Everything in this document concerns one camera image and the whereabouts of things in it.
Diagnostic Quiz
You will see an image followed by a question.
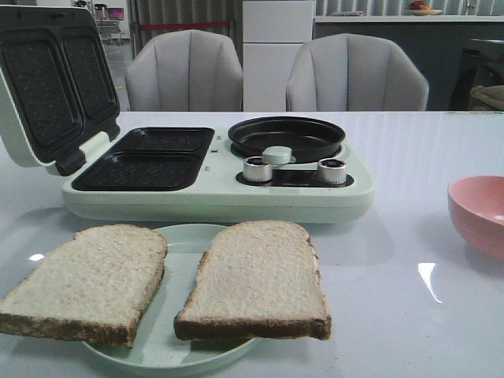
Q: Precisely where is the bread slice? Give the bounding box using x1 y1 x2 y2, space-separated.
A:
1 224 168 347
173 220 332 340

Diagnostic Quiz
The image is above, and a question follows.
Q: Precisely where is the mint breakfast maker lid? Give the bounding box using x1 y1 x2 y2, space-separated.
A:
1 6 120 176

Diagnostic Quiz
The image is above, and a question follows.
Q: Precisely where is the mint green breakfast maker base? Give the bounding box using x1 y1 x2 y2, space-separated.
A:
63 127 374 224

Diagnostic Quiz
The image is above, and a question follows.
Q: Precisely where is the left silver control knob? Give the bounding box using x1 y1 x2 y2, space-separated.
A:
243 156 272 183

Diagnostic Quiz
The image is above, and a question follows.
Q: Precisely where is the silver control knob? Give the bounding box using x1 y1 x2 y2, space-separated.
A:
317 158 347 185
243 156 272 183

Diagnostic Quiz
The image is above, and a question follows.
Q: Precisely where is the black round frying pan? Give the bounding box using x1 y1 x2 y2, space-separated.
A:
228 116 346 164

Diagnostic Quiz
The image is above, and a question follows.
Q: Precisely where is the right silver control knob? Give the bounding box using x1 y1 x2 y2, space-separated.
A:
317 158 347 185

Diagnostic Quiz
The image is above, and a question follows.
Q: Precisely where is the left grey upholstered chair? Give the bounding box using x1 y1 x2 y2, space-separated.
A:
125 30 243 112

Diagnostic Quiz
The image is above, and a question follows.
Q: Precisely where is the grey upholstered chair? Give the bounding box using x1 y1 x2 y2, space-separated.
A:
286 33 429 112
125 30 243 112

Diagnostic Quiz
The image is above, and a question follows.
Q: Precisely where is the right grey upholstered chair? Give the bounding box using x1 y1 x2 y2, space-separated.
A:
286 33 429 112

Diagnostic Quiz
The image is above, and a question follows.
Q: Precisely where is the white refrigerator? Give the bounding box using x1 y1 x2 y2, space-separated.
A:
242 1 315 112

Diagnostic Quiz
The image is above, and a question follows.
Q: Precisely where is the mint green round plate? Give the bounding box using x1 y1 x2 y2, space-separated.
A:
84 224 261 377

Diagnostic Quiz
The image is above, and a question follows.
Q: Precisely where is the pink plastic bowl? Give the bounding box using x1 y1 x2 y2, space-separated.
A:
447 176 503 261

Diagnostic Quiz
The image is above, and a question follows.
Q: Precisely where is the dark grey kitchen counter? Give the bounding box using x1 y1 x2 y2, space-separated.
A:
314 15 503 111

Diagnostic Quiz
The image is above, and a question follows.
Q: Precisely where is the fruit bowl on counter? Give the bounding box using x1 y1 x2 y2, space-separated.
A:
406 0 443 16

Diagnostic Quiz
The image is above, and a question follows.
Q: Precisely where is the mint green pan handle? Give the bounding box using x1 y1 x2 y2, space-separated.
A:
261 146 292 165

